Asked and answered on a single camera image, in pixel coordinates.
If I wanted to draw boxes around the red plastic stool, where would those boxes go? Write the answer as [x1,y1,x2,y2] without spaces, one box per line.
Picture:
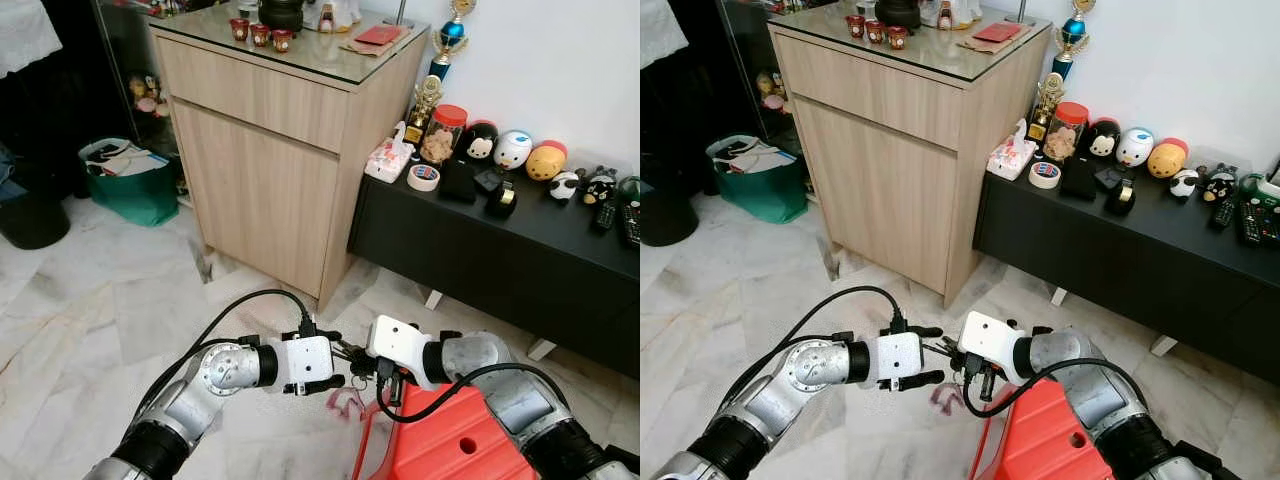
[967,377,1117,480]
[350,380,538,480]

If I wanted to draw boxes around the black low cabinet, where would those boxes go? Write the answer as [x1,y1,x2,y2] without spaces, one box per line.
[347,163,641,382]
[972,163,1280,387]

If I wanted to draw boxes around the light wooden cabinet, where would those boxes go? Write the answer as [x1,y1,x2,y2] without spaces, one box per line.
[767,4,1054,310]
[149,4,432,312]

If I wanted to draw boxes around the white pink tissue pack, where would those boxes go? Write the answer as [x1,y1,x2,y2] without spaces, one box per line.
[364,121,417,185]
[986,119,1040,183]

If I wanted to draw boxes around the black wallet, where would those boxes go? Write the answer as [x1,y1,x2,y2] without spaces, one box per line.
[1059,157,1102,202]
[437,159,480,205]

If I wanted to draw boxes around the black tape dispenser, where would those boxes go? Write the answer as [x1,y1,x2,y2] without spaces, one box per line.
[1104,177,1140,218]
[484,179,520,220]

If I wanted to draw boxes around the green shopping bag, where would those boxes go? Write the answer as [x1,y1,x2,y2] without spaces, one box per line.
[79,137,182,229]
[705,134,810,226]

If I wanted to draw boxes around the red lid snack jar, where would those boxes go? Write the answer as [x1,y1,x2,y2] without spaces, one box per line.
[1042,100,1092,165]
[419,103,470,167]

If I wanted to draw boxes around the black mouse plush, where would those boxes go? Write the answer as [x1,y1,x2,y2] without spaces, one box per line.
[1086,116,1124,162]
[461,119,500,164]

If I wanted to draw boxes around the white duck plush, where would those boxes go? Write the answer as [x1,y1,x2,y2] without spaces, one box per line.
[1114,126,1157,170]
[492,129,534,172]

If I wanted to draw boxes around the small gold trophy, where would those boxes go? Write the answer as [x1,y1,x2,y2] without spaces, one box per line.
[404,74,445,147]
[1029,71,1067,144]

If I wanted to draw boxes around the small black white plush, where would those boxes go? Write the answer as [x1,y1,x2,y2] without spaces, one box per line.
[547,169,584,205]
[1169,167,1205,202]

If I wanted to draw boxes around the yellow bear plush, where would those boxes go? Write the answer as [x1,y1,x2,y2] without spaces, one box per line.
[1147,137,1192,182]
[524,139,570,184]

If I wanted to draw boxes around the black round bin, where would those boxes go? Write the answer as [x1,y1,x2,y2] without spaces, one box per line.
[640,184,700,249]
[0,183,72,251]

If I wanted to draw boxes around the brown paper sheet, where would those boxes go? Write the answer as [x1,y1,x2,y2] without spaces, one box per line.
[954,24,1032,55]
[337,27,414,58]

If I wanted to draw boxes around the red packet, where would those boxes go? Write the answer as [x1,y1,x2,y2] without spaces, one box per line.
[971,21,1024,45]
[354,24,404,49]

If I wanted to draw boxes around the black incense pot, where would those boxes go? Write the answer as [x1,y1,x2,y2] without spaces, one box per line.
[873,0,924,30]
[257,0,305,32]

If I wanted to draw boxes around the white figurine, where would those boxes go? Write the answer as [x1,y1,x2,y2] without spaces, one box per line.
[305,0,362,32]
[920,0,987,30]

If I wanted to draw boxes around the blue and gold trophy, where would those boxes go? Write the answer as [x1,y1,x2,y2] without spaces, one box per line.
[429,0,477,82]
[1051,0,1099,82]

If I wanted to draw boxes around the glass display cabinet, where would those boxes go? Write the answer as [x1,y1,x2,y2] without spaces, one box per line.
[715,0,802,142]
[93,0,183,196]

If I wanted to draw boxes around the white lace cloth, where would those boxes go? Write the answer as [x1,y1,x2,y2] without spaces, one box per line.
[0,0,64,80]
[640,0,690,72]

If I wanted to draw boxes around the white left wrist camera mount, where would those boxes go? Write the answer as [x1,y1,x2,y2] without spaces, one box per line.
[875,331,927,390]
[283,336,336,391]

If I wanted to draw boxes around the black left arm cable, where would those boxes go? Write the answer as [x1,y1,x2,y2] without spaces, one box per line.
[135,289,318,426]
[733,285,907,422]

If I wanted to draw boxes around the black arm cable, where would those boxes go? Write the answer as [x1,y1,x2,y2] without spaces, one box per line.
[375,362,569,426]
[733,285,907,422]
[961,357,1153,422]
[135,289,318,426]

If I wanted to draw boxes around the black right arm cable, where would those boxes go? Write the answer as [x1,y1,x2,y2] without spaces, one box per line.
[375,362,569,426]
[961,357,1153,422]

